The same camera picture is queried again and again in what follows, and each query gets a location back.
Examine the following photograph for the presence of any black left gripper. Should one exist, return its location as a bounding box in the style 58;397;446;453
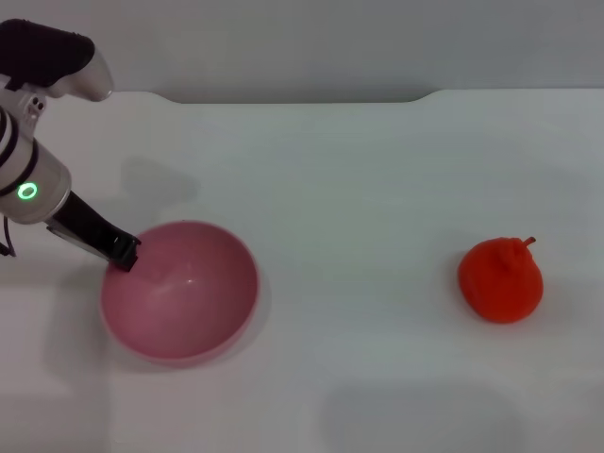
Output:
45;189;143;274

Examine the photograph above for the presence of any pink plastic bowl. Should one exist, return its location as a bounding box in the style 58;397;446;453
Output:
98;220;260;369

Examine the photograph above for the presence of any orange toy fruit with stem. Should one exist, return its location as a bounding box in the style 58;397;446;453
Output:
457;235;545;326

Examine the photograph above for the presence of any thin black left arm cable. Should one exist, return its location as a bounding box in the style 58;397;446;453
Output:
0;215;18;259

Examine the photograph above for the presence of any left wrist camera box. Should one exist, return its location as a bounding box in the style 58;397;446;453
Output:
0;18;114;103

